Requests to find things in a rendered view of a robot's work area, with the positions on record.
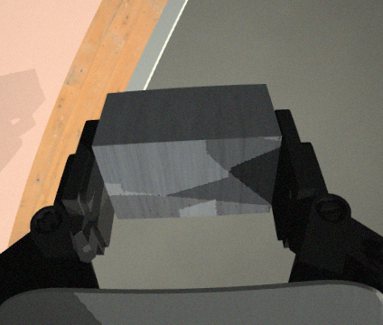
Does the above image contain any dark grey block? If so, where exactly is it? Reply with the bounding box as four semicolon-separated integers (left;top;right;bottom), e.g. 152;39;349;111
91;84;282;219

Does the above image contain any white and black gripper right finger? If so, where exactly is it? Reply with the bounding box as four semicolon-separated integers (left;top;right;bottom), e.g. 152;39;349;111
271;109;383;293

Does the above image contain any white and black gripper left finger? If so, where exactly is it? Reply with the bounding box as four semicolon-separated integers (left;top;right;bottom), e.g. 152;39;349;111
0;119;115;306

